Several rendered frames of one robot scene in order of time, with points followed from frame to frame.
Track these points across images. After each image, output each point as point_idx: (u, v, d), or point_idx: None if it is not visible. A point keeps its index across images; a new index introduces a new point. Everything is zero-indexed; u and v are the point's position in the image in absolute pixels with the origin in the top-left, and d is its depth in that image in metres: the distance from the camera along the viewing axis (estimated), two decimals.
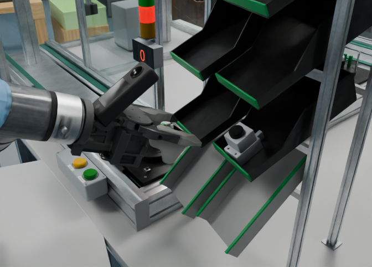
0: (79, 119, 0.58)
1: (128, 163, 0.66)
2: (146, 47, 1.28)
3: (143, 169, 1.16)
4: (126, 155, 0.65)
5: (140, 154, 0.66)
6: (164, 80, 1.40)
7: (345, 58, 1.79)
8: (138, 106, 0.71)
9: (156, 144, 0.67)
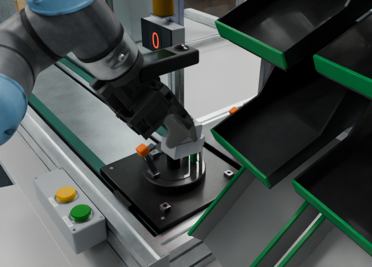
0: (134, 56, 0.55)
1: (139, 131, 0.62)
2: (162, 29, 0.91)
3: (159, 206, 0.79)
4: (143, 122, 0.62)
5: (154, 127, 0.63)
6: (184, 75, 1.03)
7: None
8: None
9: (170, 123, 0.65)
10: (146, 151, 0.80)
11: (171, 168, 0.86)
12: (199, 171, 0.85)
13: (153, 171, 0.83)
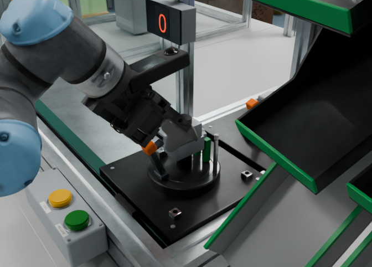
0: (120, 71, 0.55)
1: (137, 140, 0.63)
2: (170, 9, 0.80)
3: (169, 212, 0.68)
4: (139, 131, 0.62)
5: (151, 134, 0.64)
6: (193, 64, 0.92)
7: None
8: None
9: (167, 128, 0.66)
10: (154, 148, 0.68)
11: (181, 168, 0.75)
12: (213, 171, 0.74)
13: (160, 171, 0.72)
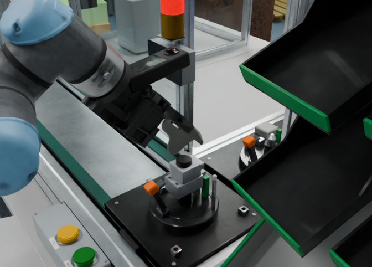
0: (120, 71, 0.55)
1: (137, 140, 0.63)
2: None
3: (170, 250, 0.72)
4: (139, 131, 0.62)
5: (151, 134, 0.64)
6: (192, 99, 0.96)
7: None
8: None
9: (168, 129, 0.65)
10: (155, 189, 0.73)
11: (181, 205, 0.80)
12: (212, 208, 0.79)
13: (162, 209, 0.77)
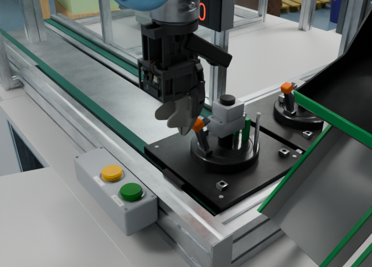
0: (197, 15, 0.59)
1: (163, 91, 0.62)
2: None
3: (216, 184, 0.73)
4: (170, 83, 0.62)
5: (175, 96, 0.63)
6: (227, 51, 0.97)
7: None
8: None
9: (182, 103, 0.67)
10: (201, 126, 0.74)
11: (223, 146, 0.81)
12: (254, 149, 0.79)
13: (205, 148, 0.78)
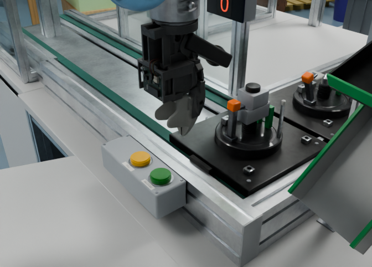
0: (197, 15, 0.59)
1: (163, 91, 0.62)
2: None
3: (243, 169, 0.75)
4: (170, 83, 0.62)
5: (175, 96, 0.63)
6: (248, 42, 0.99)
7: None
8: None
9: (182, 103, 0.67)
10: (238, 107, 0.77)
11: (247, 133, 0.83)
12: (278, 135, 0.82)
13: (232, 133, 0.80)
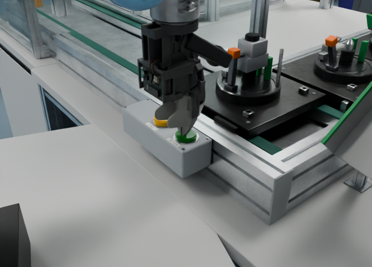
0: (197, 15, 0.59)
1: (163, 91, 0.62)
2: None
3: (243, 112, 0.78)
4: (170, 83, 0.62)
5: (175, 96, 0.63)
6: (268, 9, 0.97)
7: None
8: None
9: (182, 103, 0.67)
10: (238, 54, 0.80)
11: (247, 83, 0.86)
12: (277, 85, 0.85)
13: (232, 81, 0.83)
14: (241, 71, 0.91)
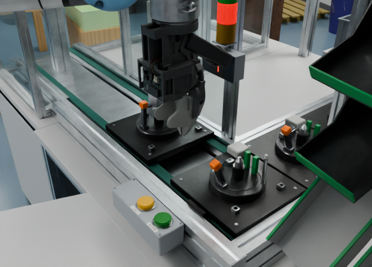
0: (197, 15, 0.59)
1: (163, 91, 0.62)
2: None
3: (148, 147, 1.13)
4: (170, 83, 0.62)
5: (175, 96, 0.63)
6: (238, 95, 1.14)
7: None
8: None
9: (182, 103, 0.67)
10: (146, 105, 1.15)
11: (156, 124, 1.21)
12: None
13: (144, 123, 1.18)
14: None
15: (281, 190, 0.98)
